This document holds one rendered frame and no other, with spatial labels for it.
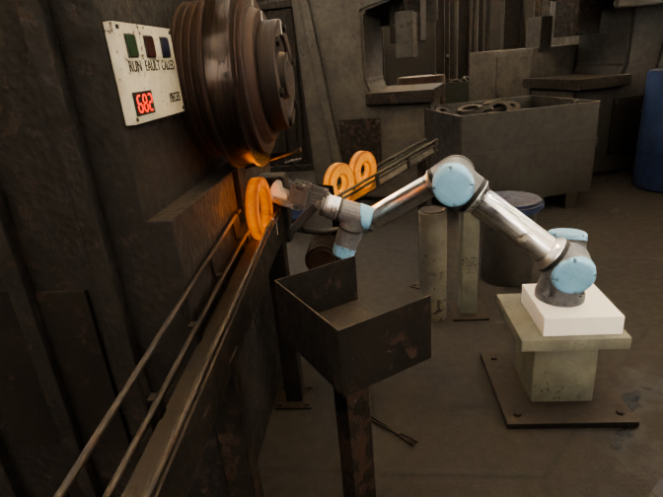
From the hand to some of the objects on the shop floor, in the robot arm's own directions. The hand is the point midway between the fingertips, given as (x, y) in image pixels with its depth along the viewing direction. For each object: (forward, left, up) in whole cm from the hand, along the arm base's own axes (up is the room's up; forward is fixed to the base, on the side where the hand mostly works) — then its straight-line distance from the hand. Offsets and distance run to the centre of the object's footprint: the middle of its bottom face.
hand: (263, 194), depth 155 cm
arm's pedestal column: (-95, -4, -75) cm, 121 cm away
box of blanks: (-117, -240, -78) cm, 278 cm away
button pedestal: (-73, -60, -76) cm, 121 cm away
